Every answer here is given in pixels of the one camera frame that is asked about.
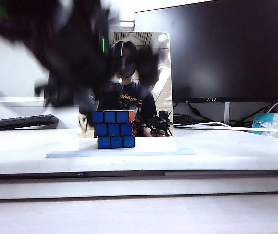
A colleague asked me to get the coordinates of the light blue mirror base plate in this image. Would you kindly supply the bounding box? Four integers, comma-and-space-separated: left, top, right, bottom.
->
46, 137, 196, 159

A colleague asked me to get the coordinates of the thin white flat board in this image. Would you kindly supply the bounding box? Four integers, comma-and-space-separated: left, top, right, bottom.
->
173, 122, 278, 134

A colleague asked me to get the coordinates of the frameless rectangular tabletop mirror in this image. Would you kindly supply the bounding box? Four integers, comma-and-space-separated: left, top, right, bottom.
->
77, 31, 174, 139

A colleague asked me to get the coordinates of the black computer keyboard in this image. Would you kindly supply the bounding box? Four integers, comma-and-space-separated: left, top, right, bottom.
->
0, 114, 60, 132

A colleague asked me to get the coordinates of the black monitor cable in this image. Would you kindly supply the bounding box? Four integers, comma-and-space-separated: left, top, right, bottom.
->
173, 102, 225, 124
229, 105, 271, 123

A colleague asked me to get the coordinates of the blue and white box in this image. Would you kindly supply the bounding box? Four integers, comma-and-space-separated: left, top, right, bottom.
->
250, 113, 278, 141

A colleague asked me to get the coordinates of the blue and orange Rubik's cube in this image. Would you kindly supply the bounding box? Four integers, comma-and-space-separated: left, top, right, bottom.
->
92, 110, 136, 150

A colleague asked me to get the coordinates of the grey monitor stand post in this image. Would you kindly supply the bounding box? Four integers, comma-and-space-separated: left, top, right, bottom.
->
224, 102, 230, 124

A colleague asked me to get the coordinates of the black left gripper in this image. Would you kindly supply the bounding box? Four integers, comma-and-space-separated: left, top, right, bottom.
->
31, 0, 161, 108

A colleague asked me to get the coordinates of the black AOC computer monitor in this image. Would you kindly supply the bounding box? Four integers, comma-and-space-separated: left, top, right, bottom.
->
134, 0, 278, 104

